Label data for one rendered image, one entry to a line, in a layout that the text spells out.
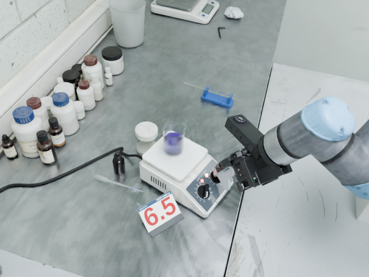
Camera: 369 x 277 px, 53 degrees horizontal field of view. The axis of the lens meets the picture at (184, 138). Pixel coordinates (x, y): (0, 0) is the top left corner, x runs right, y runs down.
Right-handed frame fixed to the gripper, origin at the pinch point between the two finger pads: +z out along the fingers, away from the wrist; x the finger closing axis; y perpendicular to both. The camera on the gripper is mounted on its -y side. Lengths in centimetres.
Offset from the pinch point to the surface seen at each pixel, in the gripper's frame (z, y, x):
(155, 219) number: 7.5, 5.9, -16.1
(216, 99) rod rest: 14.1, -24.4, 19.5
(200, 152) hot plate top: 1.3, -5.6, -2.3
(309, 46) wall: 47, -64, 128
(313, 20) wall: 35, -73, 122
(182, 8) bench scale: 31, -74, 36
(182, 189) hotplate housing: 2.3, 1.8, -9.8
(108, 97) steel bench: 28.7, -36.0, -8.3
